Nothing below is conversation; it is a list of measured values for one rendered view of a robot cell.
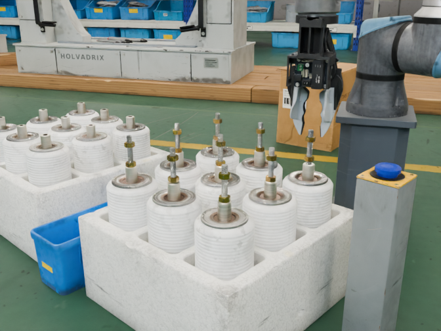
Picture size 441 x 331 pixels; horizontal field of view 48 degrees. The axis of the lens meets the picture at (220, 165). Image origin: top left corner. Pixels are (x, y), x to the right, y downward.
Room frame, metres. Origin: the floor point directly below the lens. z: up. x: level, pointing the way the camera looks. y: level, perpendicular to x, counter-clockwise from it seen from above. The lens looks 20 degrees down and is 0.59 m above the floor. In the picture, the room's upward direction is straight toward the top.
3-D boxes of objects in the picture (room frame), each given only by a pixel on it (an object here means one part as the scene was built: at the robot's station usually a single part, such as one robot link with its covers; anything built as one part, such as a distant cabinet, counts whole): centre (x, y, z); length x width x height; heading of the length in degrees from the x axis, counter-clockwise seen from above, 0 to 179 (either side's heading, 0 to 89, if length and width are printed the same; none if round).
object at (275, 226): (0.79, -0.09, 0.16); 0.10 x 0.10 x 0.18
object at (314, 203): (0.88, -0.17, 0.16); 0.10 x 0.10 x 0.18
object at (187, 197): (0.79, 0.08, 0.25); 0.08 x 0.08 x 0.01
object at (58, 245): (1.00, 0.26, 0.06); 0.30 x 0.11 x 0.12; 138
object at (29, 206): (1.25, 0.40, 0.09); 0.39 x 0.39 x 0.18; 46
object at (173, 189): (0.79, 0.08, 0.26); 0.02 x 0.02 x 0.03
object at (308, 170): (0.88, -0.17, 0.26); 0.02 x 0.02 x 0.03
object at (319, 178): (0.88, -0.17, 0.25); 0.08 x 0.08 x 0.01
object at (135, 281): (0.88, 0.00, 0.09); 0.39 x 0.39 x 0.18; 47
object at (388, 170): (0.73, -0.26, 0.32); 0.04 x 0.04 x 0.02
